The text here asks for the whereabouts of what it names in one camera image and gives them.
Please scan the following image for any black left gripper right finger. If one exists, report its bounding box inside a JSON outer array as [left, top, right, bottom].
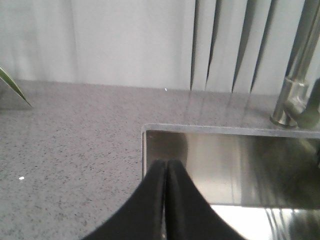
[[164, 160, 244, 240]]

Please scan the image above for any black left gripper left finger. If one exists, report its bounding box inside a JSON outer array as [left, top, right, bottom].
[[84, 160, 167, 240]]

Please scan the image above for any stainless steel sink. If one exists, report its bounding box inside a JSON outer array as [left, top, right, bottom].
[[141, 124, 320, 240]]

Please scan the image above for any stainless steel faucet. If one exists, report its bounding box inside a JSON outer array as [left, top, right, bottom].
[[270, 0, 320, 129]]

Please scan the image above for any white pleated curtain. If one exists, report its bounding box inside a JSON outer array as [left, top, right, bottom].
[[0, 0, 320, 95]]

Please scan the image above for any green plant leaf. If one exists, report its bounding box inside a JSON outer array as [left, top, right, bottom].
[[0, 66, 32, 107]]

